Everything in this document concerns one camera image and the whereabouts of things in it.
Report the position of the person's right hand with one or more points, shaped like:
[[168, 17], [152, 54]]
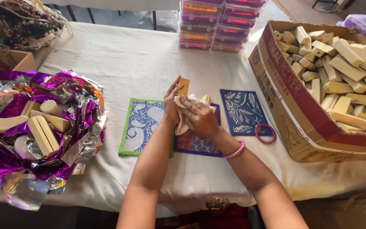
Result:
[[202, 119]]

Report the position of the person's left hand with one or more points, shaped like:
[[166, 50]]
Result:
[[170, 106]]

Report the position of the person's left fingers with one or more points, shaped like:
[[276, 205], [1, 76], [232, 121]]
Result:
[[175, 86]]

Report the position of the person's right fingers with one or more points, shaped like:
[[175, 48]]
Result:
[[189, 103]]

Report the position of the tan wooden block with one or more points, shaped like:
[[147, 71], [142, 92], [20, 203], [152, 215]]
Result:
[[184, 86]]

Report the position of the cream wiping cloth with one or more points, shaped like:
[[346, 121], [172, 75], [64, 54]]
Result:
[[181, 125]]

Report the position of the small pale wooden block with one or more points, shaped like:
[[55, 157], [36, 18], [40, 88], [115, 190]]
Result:
[[206, 98]]

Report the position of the navy mat with red pattern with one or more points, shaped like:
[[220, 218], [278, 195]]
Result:
[[195, 144]]

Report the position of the white tablecloth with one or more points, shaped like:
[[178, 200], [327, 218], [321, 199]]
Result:
[[138, 63]]

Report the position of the blue paisley mat green border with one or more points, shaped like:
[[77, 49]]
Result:
[[141, 124]]

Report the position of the navy leaf print mat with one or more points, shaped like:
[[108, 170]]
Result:
[[243, 111]]

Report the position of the stack of clear plastic containers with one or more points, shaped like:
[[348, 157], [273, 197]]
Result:
[[202, 25]]

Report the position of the clear plastic sheet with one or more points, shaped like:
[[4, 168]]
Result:
[[167, 19]]

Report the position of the pink wrist bangle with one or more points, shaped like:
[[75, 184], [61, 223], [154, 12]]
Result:
[[237, 151]]

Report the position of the loose pink bangle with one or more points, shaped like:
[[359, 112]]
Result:
[[256, 133]]

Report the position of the large printed cardboard carton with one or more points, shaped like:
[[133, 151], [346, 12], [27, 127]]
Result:
[[284, 105]]

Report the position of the cloth covered background table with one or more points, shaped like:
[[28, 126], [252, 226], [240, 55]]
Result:
[[106, 3]]

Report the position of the person's red clothing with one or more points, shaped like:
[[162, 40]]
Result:
[[221, 218]]

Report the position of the wooden wedge block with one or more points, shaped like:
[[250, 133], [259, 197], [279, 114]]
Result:
[[57, 122]]

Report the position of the heap of purple silver foil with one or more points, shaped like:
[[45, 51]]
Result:
[[68, 149]]

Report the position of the round wooden cylinder block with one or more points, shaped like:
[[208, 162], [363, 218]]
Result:
[[49, 107]]

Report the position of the slotted rectangular wooden block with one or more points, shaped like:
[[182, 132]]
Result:
[[41, 135]]

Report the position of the small square wooden block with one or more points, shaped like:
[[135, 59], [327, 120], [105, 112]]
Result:
[[29, 107]]

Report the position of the small brown cardboard box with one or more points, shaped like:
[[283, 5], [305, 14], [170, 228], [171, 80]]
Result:
[[17, 60]]

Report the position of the pile of pale wooden blocks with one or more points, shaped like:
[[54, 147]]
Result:
[[345, 66]]

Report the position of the round pale wooden piece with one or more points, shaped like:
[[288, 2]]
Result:
[[22, 147]]

